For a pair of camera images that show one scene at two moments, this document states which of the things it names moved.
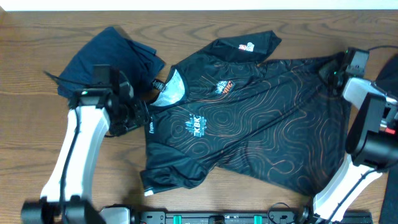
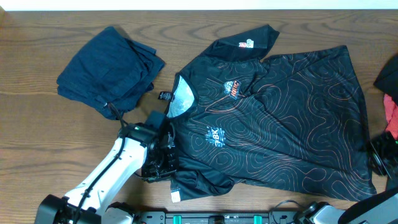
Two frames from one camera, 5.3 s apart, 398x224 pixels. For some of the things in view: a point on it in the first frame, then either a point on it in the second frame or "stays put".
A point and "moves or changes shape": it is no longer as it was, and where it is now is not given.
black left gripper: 141,116 to 172,167
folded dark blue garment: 113,47 stays put
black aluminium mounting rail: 135,217 stays put
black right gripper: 331,67 to 375,149
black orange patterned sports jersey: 278,121 moves or changes shape
